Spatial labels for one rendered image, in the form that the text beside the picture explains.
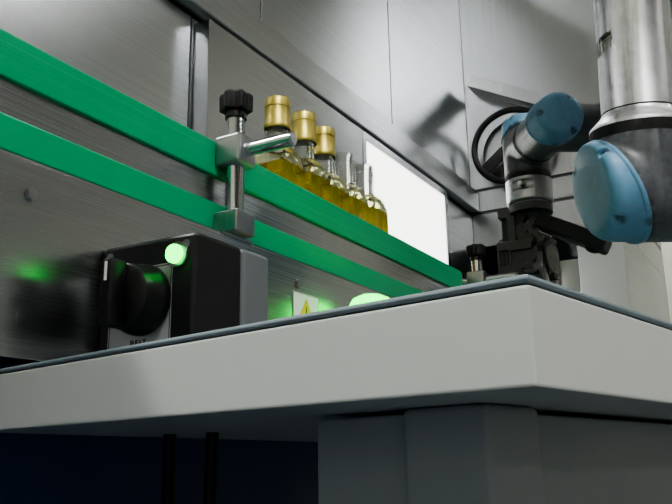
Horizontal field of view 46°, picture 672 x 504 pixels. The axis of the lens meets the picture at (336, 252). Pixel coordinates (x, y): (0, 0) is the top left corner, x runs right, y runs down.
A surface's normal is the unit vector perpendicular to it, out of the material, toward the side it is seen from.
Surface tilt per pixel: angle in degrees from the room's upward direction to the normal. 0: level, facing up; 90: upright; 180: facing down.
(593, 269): 90
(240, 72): 90
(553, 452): 90
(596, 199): 99
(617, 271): 90
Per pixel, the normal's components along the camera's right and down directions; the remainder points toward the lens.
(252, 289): 0.87, -0.15
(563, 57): -0.50, -0.22
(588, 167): -0.98, 0.14
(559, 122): 0.11, -0.26
